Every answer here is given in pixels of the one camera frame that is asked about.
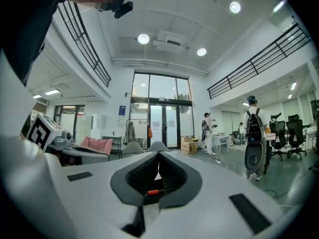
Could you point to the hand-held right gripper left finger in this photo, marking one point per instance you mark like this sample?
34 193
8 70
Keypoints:
122 183

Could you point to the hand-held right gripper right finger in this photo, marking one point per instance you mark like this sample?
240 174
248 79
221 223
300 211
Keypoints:
192 183

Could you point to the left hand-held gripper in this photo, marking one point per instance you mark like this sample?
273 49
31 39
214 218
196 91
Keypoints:
41 133

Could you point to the cardboard box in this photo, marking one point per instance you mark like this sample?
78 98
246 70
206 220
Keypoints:
188 146

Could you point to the grey lounge chair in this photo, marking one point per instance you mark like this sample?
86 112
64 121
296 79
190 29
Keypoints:
158 146
132 148

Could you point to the white lockers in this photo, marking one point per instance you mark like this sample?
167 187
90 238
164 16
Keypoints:
83 129

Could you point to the pink fabric chair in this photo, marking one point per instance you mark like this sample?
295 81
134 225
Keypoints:
96 144

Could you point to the white table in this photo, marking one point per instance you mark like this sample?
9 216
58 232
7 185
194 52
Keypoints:
221 139

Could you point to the black coat rack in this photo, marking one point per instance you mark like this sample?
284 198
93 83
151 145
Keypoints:
132 131

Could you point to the orange hanging bag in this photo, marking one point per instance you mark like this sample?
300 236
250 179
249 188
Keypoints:
150 133

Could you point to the glass entrance door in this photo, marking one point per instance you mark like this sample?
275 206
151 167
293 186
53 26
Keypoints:
162 108

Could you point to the black office chair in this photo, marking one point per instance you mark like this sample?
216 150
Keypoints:
277 133
296 133

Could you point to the black balcony railing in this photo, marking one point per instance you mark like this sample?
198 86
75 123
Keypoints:
259 63
84 43

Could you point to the white ceiling pipe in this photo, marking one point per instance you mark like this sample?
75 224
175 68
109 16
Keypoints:
159 65

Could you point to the round ceiling light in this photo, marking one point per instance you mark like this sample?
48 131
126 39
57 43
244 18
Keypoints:
143 38
235 7
201 51

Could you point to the white ceiling air conditioner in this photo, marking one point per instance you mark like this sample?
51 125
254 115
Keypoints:
169 40

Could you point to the blue wall poster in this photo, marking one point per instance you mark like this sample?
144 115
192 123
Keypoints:
122 112

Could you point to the black head-worn camera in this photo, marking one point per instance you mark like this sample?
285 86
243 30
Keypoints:
123 10

